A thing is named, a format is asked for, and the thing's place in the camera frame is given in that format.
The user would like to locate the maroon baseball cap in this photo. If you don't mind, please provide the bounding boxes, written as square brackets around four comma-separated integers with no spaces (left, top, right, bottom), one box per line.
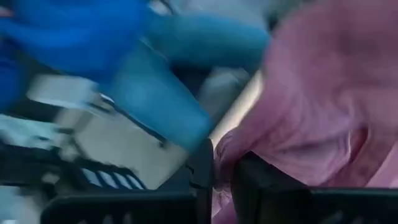
[211,0,398,224]

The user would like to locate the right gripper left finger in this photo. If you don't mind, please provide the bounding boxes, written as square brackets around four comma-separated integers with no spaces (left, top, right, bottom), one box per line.
[39,139,215,224]

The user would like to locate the person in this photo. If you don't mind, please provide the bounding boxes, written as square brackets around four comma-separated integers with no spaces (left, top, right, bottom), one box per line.
[0,0,271,153]

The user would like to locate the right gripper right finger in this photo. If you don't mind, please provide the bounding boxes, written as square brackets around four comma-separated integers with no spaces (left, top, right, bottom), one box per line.
[231,151,398,224]

